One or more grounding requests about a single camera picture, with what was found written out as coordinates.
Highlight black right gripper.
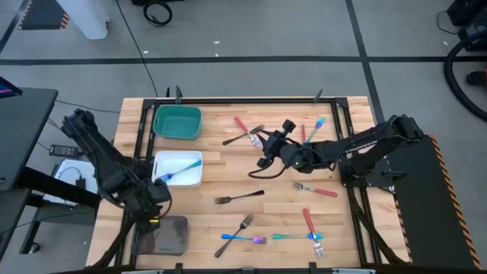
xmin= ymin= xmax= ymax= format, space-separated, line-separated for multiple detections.
xmin=256 ymin=119 xmax=298 ymax=169

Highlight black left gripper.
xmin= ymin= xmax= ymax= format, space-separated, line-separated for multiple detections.
xmin=130 ymin=180 xmax=173 ymax=234

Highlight black fork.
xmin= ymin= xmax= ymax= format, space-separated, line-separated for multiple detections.
xmin=214 ymin=189 xmax=266 ymax=206
xmin=221 ymin=123 xmax=266 ymax=147
xmin=213 ymin=213 xmax=255 ymax=259

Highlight iridescent blue fork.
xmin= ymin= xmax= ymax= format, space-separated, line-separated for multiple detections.
xmin=303 ymin=115 xmax=327 ymax=145
xmin=221 ymin=233 xmax=269 ymax=245
xmin=271 ymin=231 xmax=326 ymax=241
xmin=158 ymin=159 xmax=203 ymax=183

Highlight grey translucent plastic bin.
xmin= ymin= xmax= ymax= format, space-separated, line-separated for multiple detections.
xmin=132 ymin=215 xmax=190 ymax=256

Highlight white plastic bin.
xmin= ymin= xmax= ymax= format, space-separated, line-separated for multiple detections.
xmin=151 ymin=150 xmax=204 ymax=188

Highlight white paper sheets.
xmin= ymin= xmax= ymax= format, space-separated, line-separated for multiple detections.
xmin=43 ymin=158 xmax=107 ymax=207

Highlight teal plastic bin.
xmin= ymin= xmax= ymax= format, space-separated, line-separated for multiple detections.
xmin=151 ymin=104 xmax=203 ymax=142

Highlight black power adapter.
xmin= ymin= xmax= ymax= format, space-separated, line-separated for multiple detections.
xmin=48 ymin=143 xmax=80 ymax=158

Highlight black desk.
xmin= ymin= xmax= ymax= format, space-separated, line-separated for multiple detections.
xmin=0 ymin=87 xmax=102 ymax=260

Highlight large black hazard-striped mat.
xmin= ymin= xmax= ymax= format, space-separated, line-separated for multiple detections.
xmin=381 ymin=132 xmax=483 ymax=270

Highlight dark monitor screen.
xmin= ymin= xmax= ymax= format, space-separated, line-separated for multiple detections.
xmin=0 ymin=75 xmax=23 ymax=100

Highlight white pillar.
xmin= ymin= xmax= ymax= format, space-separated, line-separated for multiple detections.
xmin=56 ymin=0 xmax=111 ymax=41

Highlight red and black device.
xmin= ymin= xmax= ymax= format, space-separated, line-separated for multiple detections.
xmin=466 ymin=67 xmax=487 ymax=88

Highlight small black hazard-striped mat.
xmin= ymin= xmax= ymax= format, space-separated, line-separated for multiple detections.
xmin=16 ymin=0 xmax=71 ymax=31

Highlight black equipment boxes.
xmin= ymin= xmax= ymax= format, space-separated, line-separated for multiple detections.
xmin=445 ymin=0 xmax=487 ymax=53

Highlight black aluminium table frame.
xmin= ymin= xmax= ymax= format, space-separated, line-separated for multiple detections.
xmin=89 ymin=85 xmax=412 ymax=274

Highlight thin black cable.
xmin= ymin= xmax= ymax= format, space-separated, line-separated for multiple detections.
xmin=54 ymin=98 xmax=122 ymax=115

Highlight yellow cable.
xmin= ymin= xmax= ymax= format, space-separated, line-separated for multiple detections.
xmin=45 ymin=116 xmax=68 ymax=134

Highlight long black floor cable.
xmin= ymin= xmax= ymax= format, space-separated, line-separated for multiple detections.
xmin=115 ymin=0 xmax=159 ymax=98

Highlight coiled black cable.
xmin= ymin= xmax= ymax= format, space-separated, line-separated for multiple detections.
xmin=142 ymin=0 xmax=173 ymax=28

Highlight thick black hose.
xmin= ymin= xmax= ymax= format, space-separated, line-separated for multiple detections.
xmin=443 ymin=33 xmax=487 ymax=123

